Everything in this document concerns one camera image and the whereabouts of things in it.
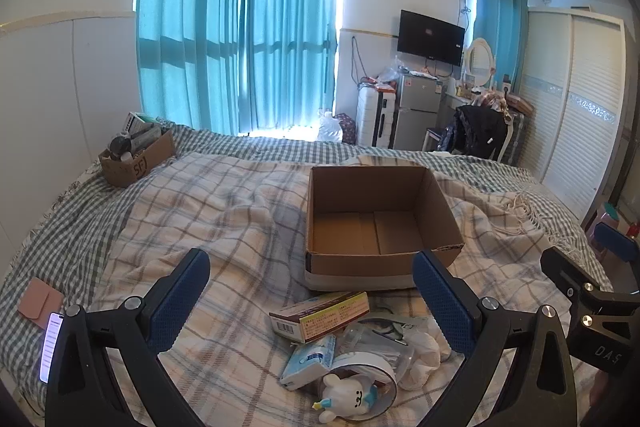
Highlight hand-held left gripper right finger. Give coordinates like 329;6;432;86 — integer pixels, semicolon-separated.
411;249;581;427

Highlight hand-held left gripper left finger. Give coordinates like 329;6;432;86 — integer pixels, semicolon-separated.
45;248;211;427

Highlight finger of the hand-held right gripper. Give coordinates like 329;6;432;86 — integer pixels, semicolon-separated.
594;222;640;265
540;247;615;304

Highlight white cloth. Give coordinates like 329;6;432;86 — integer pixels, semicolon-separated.
400;327;453;390

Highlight clear plastic jar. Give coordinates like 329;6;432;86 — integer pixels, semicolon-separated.
342;319;416;380

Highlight white tape roll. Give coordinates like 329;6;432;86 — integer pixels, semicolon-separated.
320;352;398;419

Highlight large cardboard box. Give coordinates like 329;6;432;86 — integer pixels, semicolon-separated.
304;165;466;293

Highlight orange white medicine box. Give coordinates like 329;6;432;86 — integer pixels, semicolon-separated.
269;291;371;343

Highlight white bear toy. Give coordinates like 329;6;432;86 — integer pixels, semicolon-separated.
313;373;378;425

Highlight blue tissue packet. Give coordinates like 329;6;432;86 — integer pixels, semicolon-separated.
279;338;337;390

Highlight person's right hand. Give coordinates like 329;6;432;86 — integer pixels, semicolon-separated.
589;369;609;409

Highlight plastic stool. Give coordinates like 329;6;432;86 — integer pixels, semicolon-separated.
592;202;622;248

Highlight plaid blanket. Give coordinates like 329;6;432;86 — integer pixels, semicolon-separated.
35;152;616;427

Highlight smartphone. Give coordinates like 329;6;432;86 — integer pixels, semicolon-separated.
39;312;66;384

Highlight pink wallet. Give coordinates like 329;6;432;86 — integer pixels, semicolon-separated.
18;278;65;319

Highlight white louvred wardrobe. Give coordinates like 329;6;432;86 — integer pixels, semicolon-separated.
510;7;628;220

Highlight small brown cardboard box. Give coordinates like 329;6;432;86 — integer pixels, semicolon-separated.
98;129;177;188

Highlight black jacket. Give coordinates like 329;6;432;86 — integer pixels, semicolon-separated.
452;104;508;160

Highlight white chair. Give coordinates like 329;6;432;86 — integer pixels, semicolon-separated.
425;107;516;164

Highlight black round container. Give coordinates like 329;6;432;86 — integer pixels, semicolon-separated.
110;134;133;158

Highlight flat cardboard box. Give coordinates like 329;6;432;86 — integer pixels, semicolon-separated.
505;94;534;116

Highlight floral cloth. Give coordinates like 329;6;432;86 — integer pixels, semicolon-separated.
472;89;511;112

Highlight white green carton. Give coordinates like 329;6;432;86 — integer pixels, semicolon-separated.
125;112;162;136

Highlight silver small fridge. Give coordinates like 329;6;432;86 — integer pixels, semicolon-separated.
392;74;446;151

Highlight white suitcase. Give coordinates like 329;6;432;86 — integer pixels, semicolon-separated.
356;86;398;148

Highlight dark floral bag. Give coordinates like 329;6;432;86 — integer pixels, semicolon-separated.
334;113;357;145

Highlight clear plastic bag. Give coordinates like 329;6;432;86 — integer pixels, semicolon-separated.
317;109;343;142

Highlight white oval mirror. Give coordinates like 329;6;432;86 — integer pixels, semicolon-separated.
462;38;497;88

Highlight crumpled plastic bag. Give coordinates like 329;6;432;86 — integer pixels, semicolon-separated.
375;66;402;90

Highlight narrow teal curtain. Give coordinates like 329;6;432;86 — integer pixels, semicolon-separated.
472;0;529;90

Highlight wide teal curtain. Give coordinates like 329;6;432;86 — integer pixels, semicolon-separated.
135;0;251;135

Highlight blue cable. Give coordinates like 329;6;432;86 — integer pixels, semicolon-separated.
350;36;364;88

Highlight black wall television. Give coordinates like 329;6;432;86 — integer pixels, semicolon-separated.
397;10;466;66

